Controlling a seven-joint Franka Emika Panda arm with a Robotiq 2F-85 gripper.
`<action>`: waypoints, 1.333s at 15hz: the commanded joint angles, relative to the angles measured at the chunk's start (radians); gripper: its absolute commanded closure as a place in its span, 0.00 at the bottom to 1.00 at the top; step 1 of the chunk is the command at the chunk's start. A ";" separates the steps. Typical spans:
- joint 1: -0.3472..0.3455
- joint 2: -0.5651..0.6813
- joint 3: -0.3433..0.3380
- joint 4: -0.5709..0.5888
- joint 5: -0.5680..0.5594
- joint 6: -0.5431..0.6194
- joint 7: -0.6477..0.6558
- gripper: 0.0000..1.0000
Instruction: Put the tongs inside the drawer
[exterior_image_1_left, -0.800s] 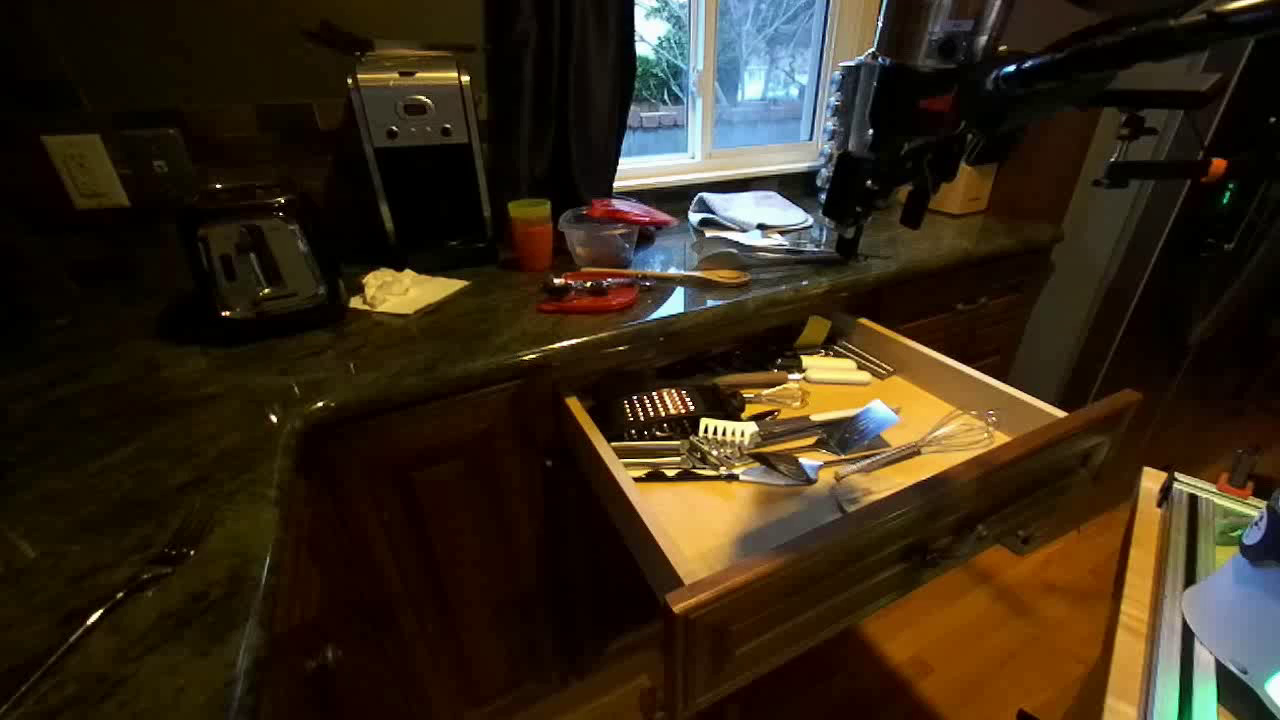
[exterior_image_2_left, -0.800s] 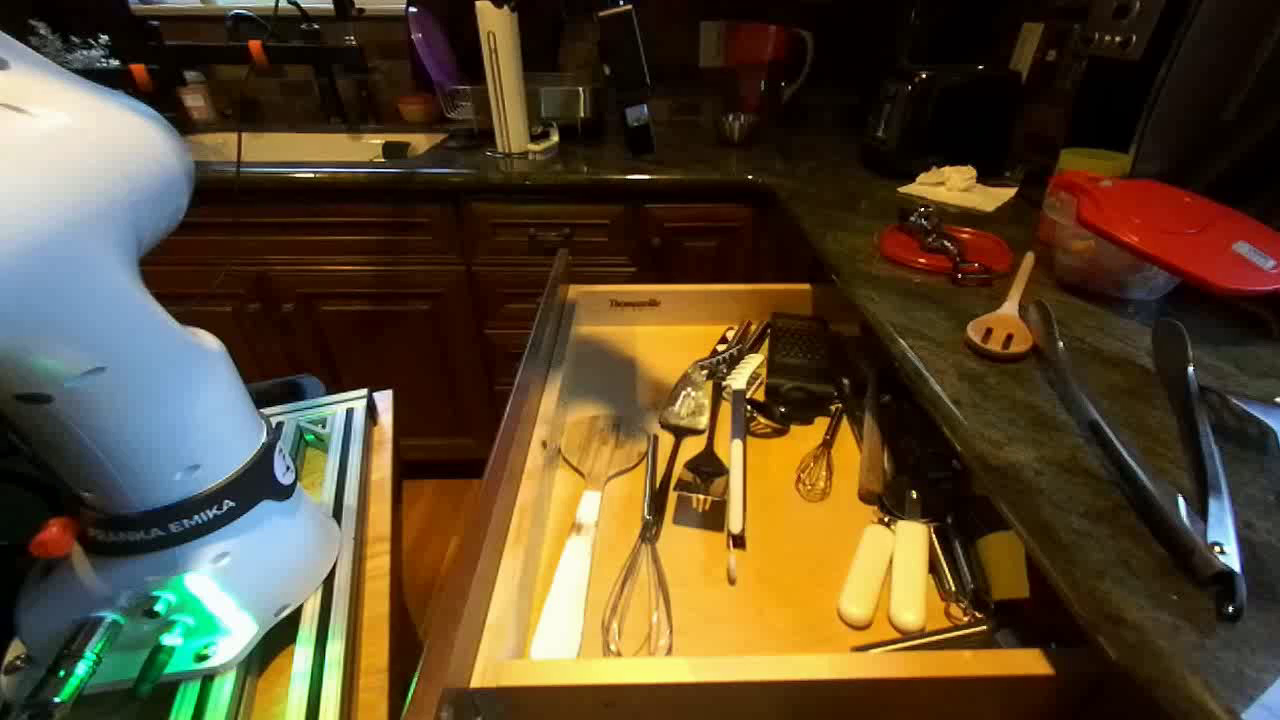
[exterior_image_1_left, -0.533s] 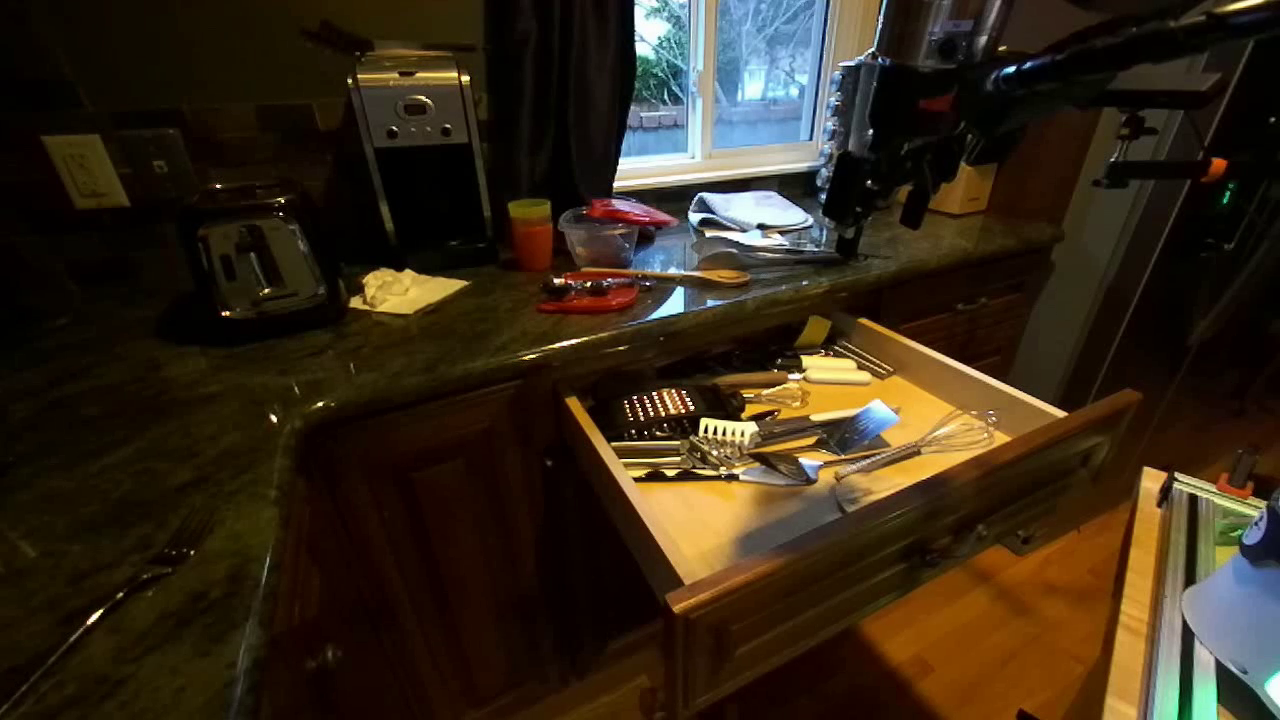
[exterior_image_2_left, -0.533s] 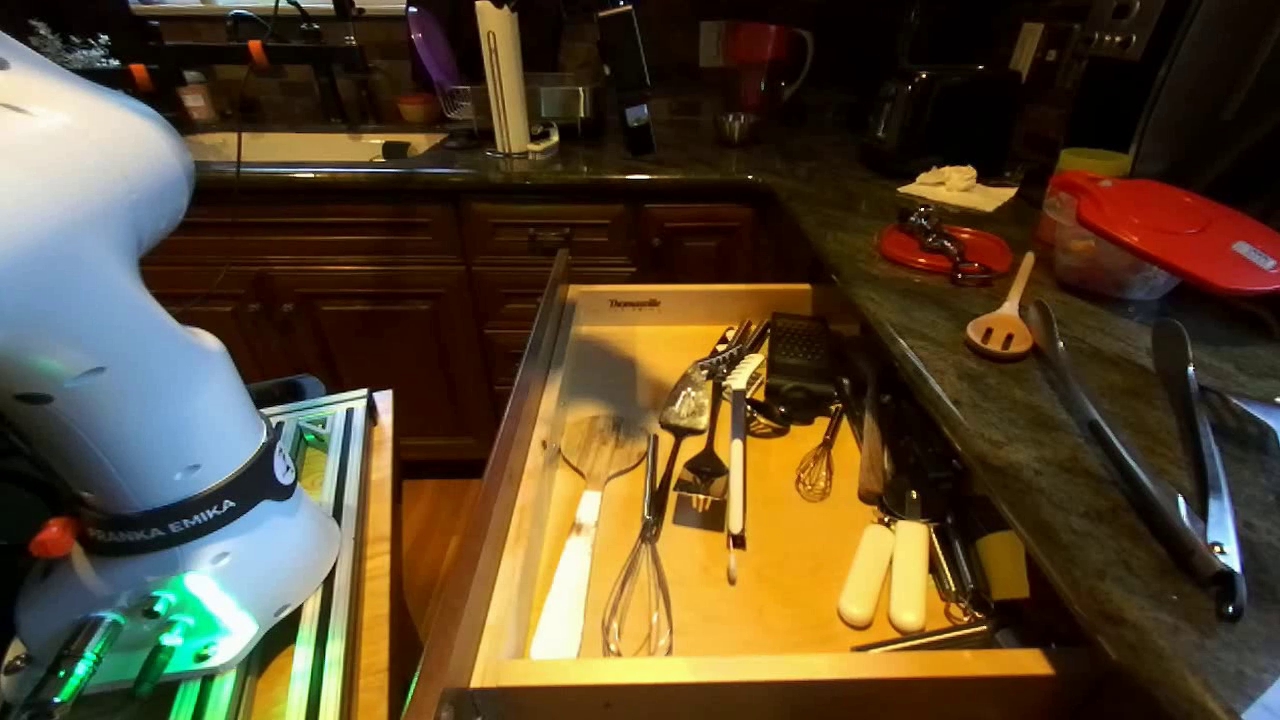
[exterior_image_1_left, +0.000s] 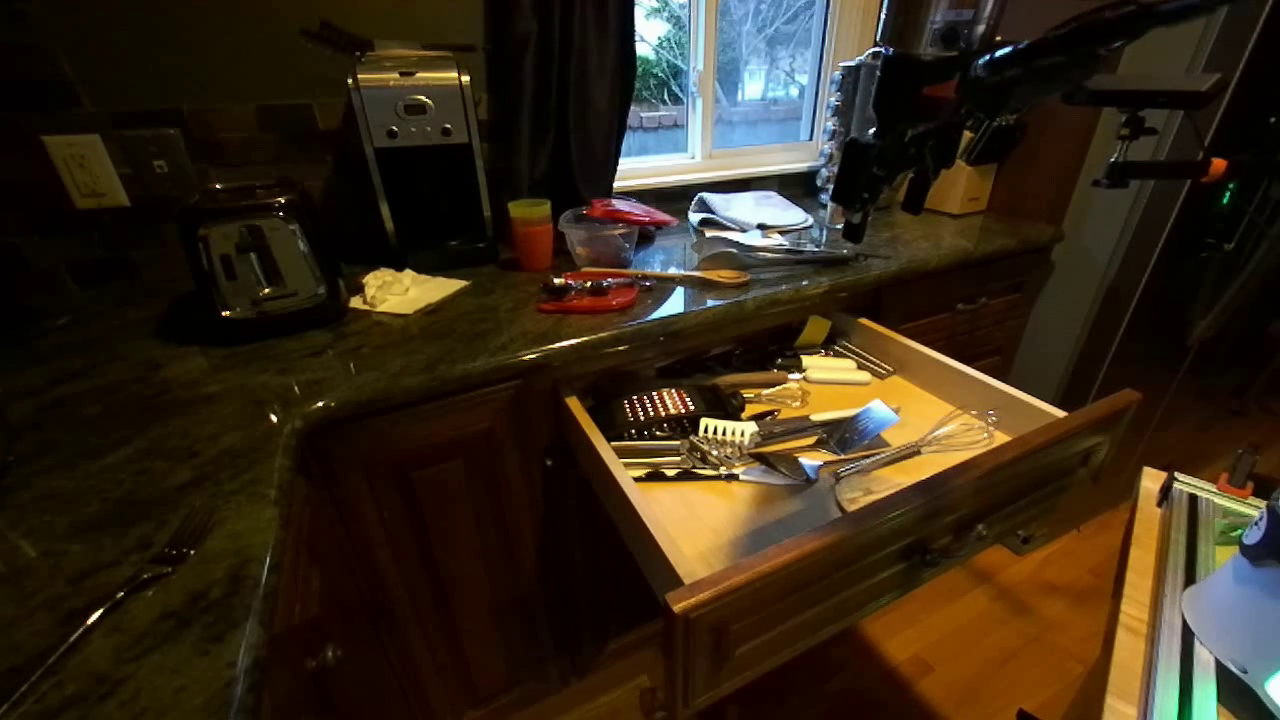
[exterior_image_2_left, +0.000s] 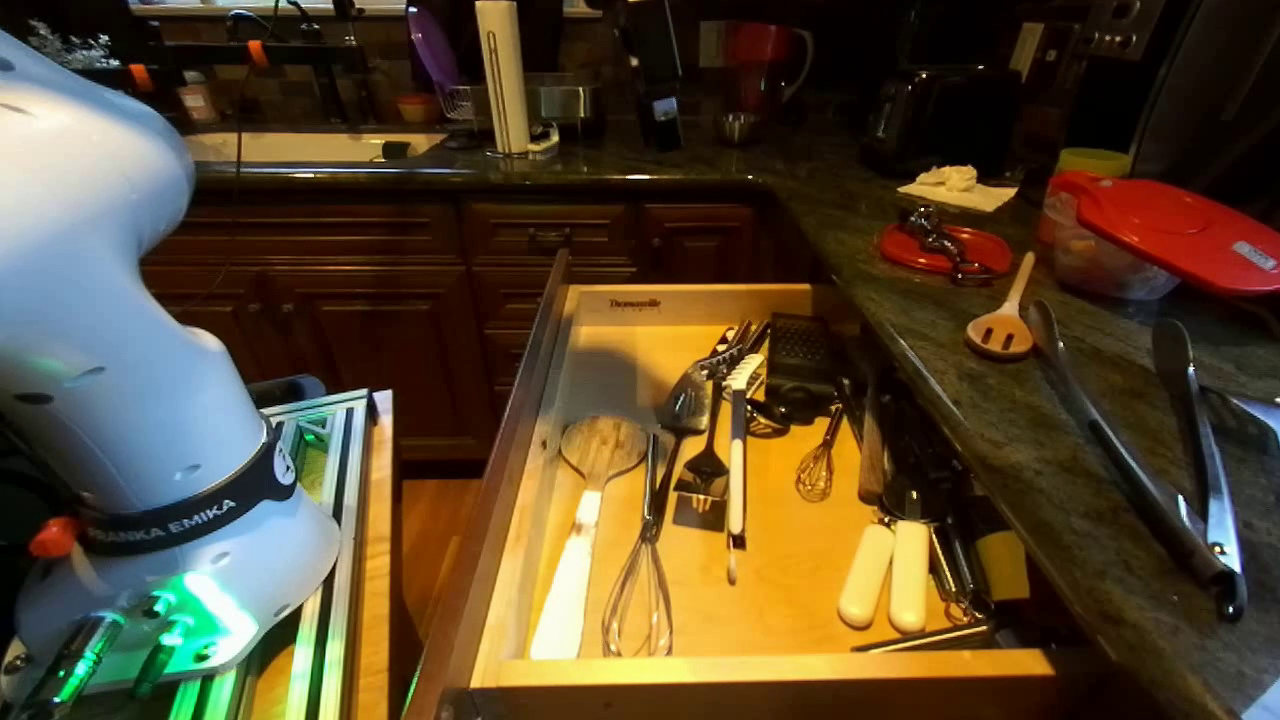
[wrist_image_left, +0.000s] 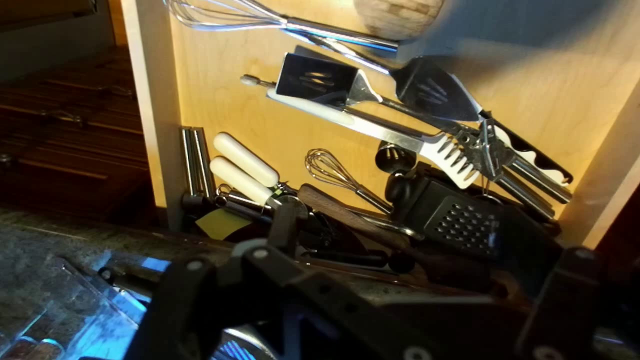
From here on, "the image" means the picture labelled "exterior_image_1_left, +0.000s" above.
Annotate white wall outlet plate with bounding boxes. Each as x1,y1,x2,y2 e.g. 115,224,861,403
37,131,134,218

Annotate white paper napkin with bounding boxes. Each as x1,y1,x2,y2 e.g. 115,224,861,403
342,266,474,322

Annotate grey tall appliance panel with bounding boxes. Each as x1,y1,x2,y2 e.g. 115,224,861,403
1006,0,1272,403

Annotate white folded cloth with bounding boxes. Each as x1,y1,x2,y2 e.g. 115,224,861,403
684,188,821,257

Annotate thin metal rod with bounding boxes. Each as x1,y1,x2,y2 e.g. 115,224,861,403
0,540,207,720

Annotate small yellow utensil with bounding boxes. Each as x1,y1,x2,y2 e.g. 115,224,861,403
791,314,838,358

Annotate wooden knife block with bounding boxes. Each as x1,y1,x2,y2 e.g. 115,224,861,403
920,112,1003,220

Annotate small black kitchen tool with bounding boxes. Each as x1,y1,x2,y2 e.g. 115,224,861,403
543,267,630,302

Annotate black clamp with orange tip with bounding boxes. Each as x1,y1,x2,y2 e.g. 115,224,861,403
1094,151,1232,193

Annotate orange plastic cup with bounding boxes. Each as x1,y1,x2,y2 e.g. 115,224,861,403
505,197,561,277

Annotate black meat fork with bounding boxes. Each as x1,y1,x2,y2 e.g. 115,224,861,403
606,444,751,486

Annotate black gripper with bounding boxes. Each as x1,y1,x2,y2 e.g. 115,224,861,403
832,43,966,247

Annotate flat red lid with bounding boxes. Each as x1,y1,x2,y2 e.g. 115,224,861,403
536,267,648,322

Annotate open wooden drawer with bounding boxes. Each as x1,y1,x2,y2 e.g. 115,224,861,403
554,314,1144,711

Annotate metal wire whisk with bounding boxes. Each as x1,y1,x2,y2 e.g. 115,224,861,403
821,403,998,482

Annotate white utensil handle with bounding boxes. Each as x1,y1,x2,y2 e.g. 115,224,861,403
796,366,881,393
796,353,874,379

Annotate black box grater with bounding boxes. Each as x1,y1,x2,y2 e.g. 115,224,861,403
588,379,711,444

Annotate white framed window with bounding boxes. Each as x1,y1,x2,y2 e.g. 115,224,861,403
611,0,884,193

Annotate metal slotted spatula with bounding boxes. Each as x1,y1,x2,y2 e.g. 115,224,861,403
744,395,903,459

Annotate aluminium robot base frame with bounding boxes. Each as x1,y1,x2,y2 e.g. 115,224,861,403
1100,459,1280,720

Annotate clear container with red lid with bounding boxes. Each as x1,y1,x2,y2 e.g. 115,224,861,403
554,197,684,272

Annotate steel coffee maker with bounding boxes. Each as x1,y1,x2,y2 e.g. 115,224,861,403
342,43,498,266

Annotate dark curtain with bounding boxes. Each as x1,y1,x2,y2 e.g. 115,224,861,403
481,0,639,224

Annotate white handled utensil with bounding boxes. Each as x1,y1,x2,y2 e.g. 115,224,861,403
692,412,763,452

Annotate brown wooden base cabinets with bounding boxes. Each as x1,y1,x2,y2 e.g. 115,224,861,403
257,254,1061,720

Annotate long metal tongs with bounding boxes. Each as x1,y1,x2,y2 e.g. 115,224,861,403
692,236,864,267

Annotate light wooden spoon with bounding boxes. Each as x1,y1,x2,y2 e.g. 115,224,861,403
571,266,755,294

